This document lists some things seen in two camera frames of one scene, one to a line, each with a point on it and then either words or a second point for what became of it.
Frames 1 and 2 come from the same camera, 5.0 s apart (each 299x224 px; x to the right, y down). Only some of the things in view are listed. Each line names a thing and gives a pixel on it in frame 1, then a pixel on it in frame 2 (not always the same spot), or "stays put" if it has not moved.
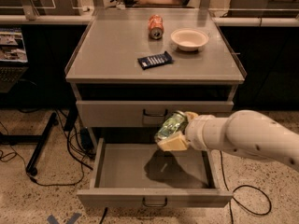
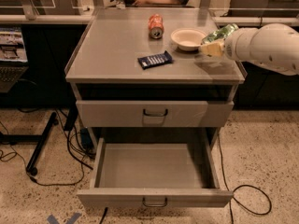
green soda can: [174, 123] → [220, 34]
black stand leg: [48, 130] stays put
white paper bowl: [189, 39] stays put
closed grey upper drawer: [143, 113] stays put
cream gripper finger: [174, 143] → [213, 49]
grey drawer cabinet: [132, 70] stays put
